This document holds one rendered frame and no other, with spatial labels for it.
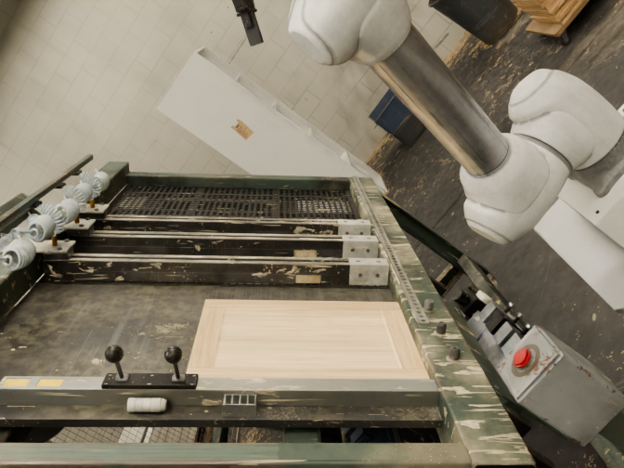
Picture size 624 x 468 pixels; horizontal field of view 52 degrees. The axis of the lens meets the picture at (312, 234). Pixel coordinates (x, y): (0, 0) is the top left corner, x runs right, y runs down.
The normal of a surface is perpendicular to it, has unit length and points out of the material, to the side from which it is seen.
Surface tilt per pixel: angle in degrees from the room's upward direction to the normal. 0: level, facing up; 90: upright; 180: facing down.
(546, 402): 90
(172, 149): 90
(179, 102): 90
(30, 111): 90
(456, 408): 56
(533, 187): 111
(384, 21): 120
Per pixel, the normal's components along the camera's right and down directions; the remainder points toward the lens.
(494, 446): 0.04, -0.95
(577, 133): 0.19, 0.15
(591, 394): 0.05, 0.32
